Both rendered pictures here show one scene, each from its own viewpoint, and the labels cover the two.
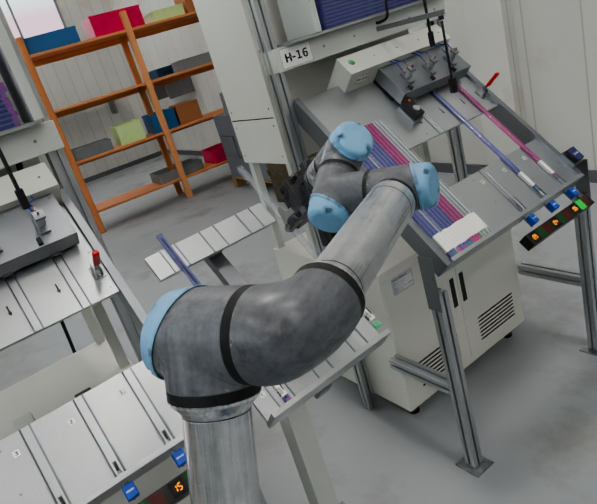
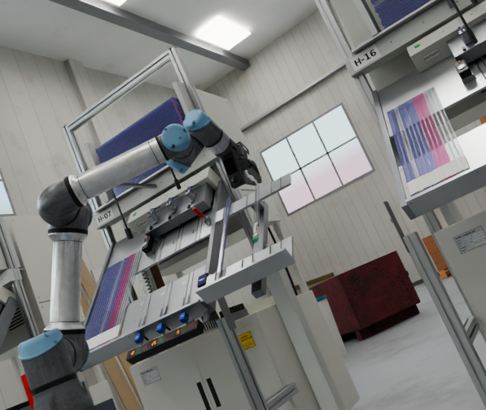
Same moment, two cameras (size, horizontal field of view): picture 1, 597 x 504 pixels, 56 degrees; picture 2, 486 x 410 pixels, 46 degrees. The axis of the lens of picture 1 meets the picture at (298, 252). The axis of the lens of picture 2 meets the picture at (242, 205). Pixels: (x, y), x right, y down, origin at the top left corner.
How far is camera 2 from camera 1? 1.71 m
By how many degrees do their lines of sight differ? 62
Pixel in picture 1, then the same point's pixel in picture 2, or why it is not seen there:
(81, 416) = (166, 291)
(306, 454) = (304, 360)
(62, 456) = (152, 307)
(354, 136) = (190, 117)
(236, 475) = (55, 263)
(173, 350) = not seen: hidden behind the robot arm
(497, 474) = not seen: outside the picture
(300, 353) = (41, 207)
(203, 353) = not seen: hidden behind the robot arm
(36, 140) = (205, 154)
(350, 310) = (59, 191)
